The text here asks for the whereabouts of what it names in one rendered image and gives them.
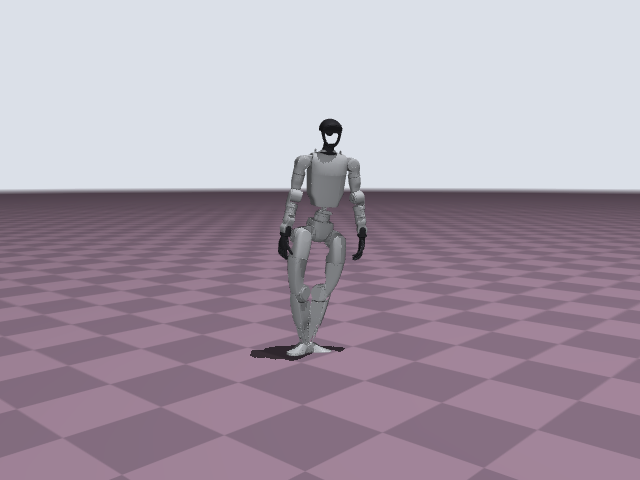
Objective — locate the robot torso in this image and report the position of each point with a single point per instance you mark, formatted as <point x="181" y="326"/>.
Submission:
<point x="325" y="187"/>

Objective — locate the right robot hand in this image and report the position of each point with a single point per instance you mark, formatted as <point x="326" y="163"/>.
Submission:
<point x="284" y="243"/>

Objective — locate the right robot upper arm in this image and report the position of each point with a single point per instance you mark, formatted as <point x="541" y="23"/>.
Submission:
<point x="300" y="164"/>

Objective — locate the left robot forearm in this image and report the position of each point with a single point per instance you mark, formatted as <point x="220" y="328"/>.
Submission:
<point x="360" y="218"/>

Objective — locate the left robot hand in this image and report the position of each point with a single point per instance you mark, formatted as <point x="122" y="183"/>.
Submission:
<point x="362" y="235"/>

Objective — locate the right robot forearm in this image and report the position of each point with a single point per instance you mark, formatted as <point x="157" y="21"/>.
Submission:
<point x="289" y="215"/>

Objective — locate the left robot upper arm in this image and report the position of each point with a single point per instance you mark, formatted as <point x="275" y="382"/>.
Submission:
<point x="356" y="195"/>

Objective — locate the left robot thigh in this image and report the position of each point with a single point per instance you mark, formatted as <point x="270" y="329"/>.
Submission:
<point x="334" y="265"/>

